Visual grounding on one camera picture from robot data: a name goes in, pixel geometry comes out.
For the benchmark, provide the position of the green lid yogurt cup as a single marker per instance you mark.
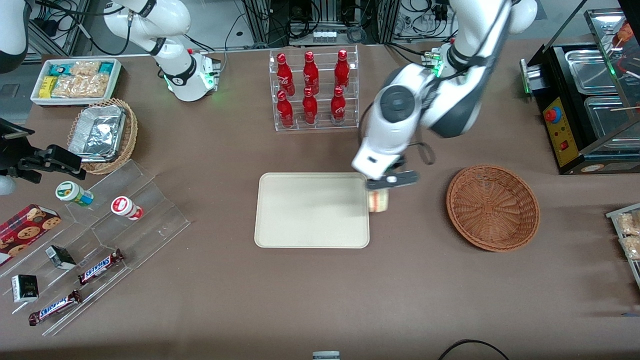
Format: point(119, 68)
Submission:
point(74, 194)

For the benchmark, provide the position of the triangular sandwich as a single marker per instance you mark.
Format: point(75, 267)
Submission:
point(379, 201)

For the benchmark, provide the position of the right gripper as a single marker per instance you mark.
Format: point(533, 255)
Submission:
point(19, 162)

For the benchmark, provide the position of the light wicker basket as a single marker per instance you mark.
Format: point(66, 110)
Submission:
point(130, 137)

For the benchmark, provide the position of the red cola bottle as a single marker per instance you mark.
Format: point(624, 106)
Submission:
point(285, 111)
point(338, 106)
point(285, 75)
point(342, 70)
point(310, 74)
point(309, 107)

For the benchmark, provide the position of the blue pen tip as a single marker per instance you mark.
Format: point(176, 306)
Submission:
point(632, 315)

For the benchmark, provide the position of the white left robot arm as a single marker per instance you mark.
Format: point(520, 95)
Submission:
point(450, 110)

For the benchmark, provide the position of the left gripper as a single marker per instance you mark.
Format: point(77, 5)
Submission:
point(399, 162)

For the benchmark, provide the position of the round brown wicker basket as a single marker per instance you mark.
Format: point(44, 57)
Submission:
point(492, 210)

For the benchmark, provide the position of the yellow snack packet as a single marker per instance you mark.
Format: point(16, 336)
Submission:
point(47, 87)

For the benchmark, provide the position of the clear bag of crackers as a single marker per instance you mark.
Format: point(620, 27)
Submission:
point(80, 86)
point(85, 68)

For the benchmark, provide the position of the beige plastic serving tray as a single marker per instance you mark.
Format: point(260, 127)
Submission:
point(312, 210)

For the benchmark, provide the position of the grey device at edge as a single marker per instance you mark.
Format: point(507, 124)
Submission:
point(326, 356)

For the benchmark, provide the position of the snickers chocolate bar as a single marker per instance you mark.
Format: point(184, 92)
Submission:
point(54, 308)
point(100, 267)

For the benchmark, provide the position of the clear acrylic tiered stand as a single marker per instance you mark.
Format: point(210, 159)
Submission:
point(150, 225)

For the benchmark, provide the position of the black food warmer machine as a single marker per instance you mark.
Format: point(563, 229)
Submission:
point(562, 135)

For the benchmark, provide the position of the white power strip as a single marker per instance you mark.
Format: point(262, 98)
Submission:
point(325, 36)

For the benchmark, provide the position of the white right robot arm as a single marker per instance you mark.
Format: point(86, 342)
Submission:
point(176, 75)

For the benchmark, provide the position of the small black box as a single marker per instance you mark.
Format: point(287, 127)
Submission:
point(61, 257)
point(25, 288)

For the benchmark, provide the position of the clear acrylic bottle rack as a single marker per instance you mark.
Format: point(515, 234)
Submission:
point(320, 127)

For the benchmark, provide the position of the metal tray with snacks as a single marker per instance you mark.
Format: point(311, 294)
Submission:
point(615, 214)

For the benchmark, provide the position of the white snack bin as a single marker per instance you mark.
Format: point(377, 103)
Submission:
point(117, 75)

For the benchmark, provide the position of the red lid yogurt cup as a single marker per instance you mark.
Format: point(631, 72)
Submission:
point(126, 208)

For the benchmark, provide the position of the teal snack packet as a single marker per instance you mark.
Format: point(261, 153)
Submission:
point(106, 68)
point(61, 69)

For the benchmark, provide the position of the clear bag of pastry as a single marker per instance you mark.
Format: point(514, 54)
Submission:
point(632, 247)
point(630, 223)

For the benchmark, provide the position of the aluminium foil container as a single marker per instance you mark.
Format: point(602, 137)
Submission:
point(97, 134)

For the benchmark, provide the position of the red tartan cookie box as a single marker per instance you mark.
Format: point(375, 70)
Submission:
point(27, 231)

